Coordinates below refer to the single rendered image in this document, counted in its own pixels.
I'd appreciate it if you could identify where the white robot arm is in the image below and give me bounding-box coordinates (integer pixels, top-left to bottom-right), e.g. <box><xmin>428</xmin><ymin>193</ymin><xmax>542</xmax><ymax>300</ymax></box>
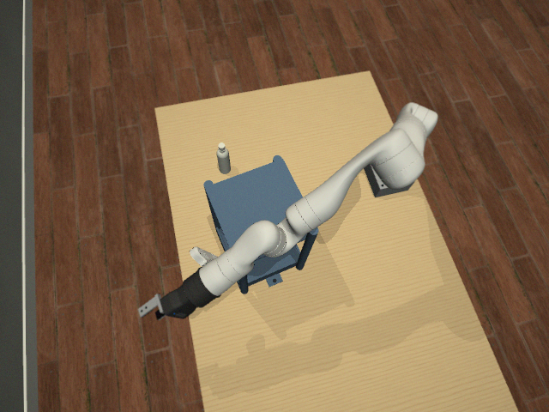
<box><xmin>217</xmin><ymin>102</ymin><xmax>438</xmax><ymax>282</ymax></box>

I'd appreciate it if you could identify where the blue shelving unit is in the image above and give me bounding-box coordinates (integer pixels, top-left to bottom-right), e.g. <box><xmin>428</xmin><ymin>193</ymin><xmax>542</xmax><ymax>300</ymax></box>
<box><xmin>203</xmin><ymin>155</ymin><xmax>319</xmax><ymax>294</ymax></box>

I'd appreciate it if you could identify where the grey cylinder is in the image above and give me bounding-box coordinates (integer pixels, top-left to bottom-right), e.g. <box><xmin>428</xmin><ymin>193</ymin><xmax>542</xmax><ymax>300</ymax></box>
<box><xmin>216</xmin><ymin>142</ymin><xmax>231</xmax><ymax>174</ymax></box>

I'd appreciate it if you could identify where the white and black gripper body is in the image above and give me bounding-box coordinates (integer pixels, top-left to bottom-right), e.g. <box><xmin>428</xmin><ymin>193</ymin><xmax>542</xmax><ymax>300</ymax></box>
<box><xmin>160</xmin><ymin>246</ymin><xmax>235</xmax><ymax>319</ymax></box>

